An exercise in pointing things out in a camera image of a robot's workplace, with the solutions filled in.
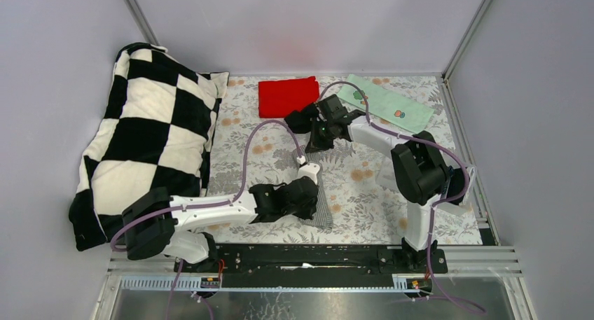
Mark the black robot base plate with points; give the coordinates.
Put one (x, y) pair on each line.
(244, 258)

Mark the aluminium frame rail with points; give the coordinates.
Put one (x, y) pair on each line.
(162, 273)

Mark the black white checkered blanket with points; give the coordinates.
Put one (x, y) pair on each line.
(157, 132)

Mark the floral table cloth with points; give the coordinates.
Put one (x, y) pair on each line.
(363, 212)

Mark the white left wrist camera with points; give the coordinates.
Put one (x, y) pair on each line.
(308, 169)

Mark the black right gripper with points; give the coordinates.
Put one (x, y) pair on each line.
(315, 143)

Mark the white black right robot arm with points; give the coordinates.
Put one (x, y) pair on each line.
(419, 168)

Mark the black rolled underwear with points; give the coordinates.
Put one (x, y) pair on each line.
(456, 185)

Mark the black crumpled garment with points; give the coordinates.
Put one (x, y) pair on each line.
(300, 122)

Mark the red folded cloth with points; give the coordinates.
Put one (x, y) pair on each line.
(277, 99)

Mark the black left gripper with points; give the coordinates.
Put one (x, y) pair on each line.
(309, 212)

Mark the clear plastic organizer box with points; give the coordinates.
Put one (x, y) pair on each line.
(386, 178)

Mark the mint green printed cloth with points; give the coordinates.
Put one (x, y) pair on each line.
(410, 104)

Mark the grey striped underwear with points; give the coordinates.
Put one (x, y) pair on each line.
(322, 218)

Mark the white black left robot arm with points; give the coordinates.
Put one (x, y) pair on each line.
(162, 224)

